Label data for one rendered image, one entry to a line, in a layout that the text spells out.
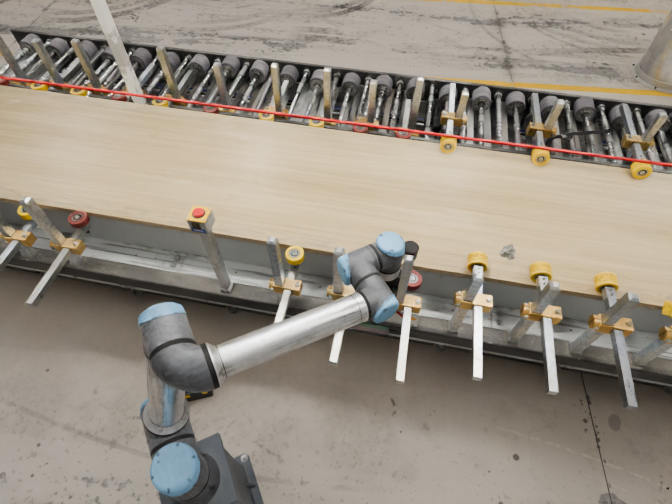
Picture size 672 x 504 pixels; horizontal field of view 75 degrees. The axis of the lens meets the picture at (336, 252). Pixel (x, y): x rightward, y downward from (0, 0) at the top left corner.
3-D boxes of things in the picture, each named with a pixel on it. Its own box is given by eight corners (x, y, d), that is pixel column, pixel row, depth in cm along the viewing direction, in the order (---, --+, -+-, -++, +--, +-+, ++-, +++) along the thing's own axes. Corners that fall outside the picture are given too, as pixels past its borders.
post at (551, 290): (513, 347, 186) (561, 289, 147) (505, 345, 186) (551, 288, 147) (513, 339, 188) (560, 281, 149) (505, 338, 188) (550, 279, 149)
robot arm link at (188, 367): (157, 399, 96) (407, 298, 122) (144, 352, 103) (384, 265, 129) (166, 417, 105) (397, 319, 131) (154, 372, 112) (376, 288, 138)
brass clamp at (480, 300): (488, 314, 166) (492, 308, 162) (453, 308, 168) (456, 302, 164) (488, 300, 170) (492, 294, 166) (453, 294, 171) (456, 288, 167)
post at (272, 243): (286, 307, 197) (275, 243, 158) (279, 305, 198) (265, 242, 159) (288, 300, 199) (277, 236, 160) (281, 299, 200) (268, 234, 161)
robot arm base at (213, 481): (226, 494, 159) (220, 491, 151) (174, 520, 154) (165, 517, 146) (212, 443, 169) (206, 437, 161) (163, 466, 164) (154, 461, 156)
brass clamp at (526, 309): (556, 326, 164) (562, 320, 159) (519, 319, 165) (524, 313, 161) (555, 311, 167) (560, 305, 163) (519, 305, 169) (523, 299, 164)
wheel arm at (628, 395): (633, 410, 145) (640, 407, 142) (622, 408, 145) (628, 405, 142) (609, 284, 173) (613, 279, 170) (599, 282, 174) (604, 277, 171)
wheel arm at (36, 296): (37, 308, 178) (31, 303, 175) (30, 307, 179) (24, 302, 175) (92, 227, 203) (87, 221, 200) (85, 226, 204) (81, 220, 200)
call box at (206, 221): (209, 235, 159) (204, 222, 153) (191, 232, 160) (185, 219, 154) (216, 221, 163) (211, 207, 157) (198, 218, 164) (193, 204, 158)
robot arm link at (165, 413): (150, 461, 153) (141, 354, 101) (138, 416, 162) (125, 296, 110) (194, 444, 161) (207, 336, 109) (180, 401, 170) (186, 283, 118)
